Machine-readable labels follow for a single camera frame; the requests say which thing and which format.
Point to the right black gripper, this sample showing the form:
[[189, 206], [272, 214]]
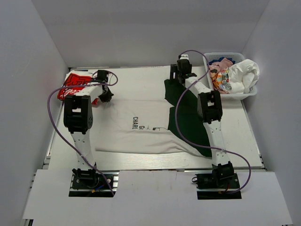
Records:
[[174, 72]]

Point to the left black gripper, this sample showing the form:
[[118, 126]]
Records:
[[106, 96]]

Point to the pink orange print t-shirt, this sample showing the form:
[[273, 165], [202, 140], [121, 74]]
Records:
[[219, 76]]

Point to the white green Charlie Brown t-shirt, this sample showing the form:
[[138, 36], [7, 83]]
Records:
[[139, 127]]

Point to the white colourful print t-shirt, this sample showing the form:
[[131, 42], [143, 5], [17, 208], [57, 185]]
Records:
[[242, 76]]

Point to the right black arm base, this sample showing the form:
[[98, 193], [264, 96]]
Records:
[[210, 188]]

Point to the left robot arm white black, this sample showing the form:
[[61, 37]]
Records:
[[78, 119]]

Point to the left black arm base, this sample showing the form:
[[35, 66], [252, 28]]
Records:
[[90, 183]]

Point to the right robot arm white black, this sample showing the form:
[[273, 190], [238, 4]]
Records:
[[196, 115]]

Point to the folded red white t-shirt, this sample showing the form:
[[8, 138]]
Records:
[[73, 86]]

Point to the blue garment in basket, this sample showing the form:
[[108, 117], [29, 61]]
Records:
[[228, 58]]

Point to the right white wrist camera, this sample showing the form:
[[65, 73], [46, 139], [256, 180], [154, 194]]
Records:
[[183, 56]]

